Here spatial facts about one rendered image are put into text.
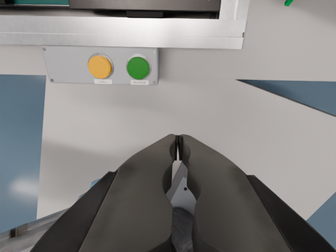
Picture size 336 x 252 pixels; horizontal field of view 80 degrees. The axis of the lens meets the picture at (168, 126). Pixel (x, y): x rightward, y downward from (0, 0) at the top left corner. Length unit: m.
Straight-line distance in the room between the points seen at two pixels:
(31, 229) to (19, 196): 2.06
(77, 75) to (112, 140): 0.23
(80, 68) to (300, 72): 0.48
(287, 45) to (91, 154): 0.57
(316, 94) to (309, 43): 1.17
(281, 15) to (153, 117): 0.36
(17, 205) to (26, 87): 1.28
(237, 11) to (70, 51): 0.29
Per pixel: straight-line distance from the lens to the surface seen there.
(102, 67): 0.39
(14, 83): 1.76
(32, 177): 2.19
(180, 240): 0.53
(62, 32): 0.43
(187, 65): 0.49
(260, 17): 0.51
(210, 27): 0.38
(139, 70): 0.38
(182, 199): 0.57
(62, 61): 0.43
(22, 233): 0.39
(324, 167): 0.77
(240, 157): 0.63
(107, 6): 0.38
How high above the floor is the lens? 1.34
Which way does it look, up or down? 62 degrees down
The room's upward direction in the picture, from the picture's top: 177 degrees counter-clockwise
